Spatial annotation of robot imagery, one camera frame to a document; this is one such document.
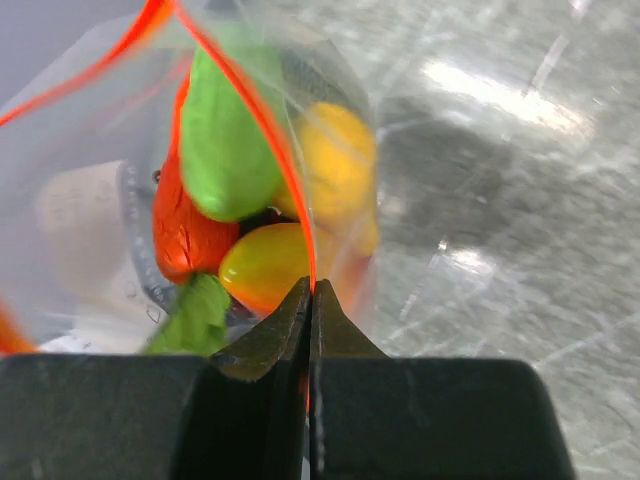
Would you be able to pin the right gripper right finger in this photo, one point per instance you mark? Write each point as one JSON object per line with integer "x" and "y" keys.
{"x": 379, "y": 417}

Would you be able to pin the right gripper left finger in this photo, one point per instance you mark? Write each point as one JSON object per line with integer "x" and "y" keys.
{"x": 238, "y": 414}

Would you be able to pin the orange carrot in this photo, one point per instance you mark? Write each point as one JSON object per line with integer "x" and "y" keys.
{"x": 185, "y": 241}

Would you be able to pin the clear zip bag orange zipper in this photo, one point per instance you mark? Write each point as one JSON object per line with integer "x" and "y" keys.
{"x": 79, "y": 157}

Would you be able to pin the green cucumber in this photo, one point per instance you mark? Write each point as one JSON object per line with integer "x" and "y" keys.
{"x": 227, "y": 167}

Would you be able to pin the yellow pear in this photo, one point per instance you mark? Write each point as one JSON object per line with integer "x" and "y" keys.
{"x": 340, "y": 160}

